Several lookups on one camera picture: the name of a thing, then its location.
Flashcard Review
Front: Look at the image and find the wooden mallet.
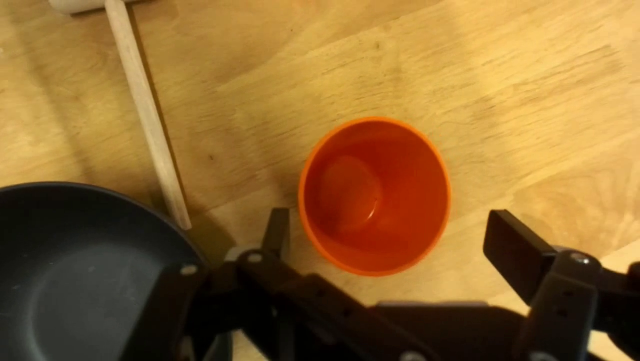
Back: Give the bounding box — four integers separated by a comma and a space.
47, 0, 194, 232

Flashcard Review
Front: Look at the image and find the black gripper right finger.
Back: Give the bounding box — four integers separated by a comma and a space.
483, 209, 640, 361

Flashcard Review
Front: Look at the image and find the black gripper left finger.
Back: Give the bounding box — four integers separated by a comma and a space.
122, 207, 417, 361

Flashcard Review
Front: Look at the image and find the black frying pan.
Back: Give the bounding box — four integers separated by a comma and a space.
0, 180, 210, 361

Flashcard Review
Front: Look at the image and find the orange plastic cup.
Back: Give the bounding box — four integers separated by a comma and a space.
297, 115, 455, 278

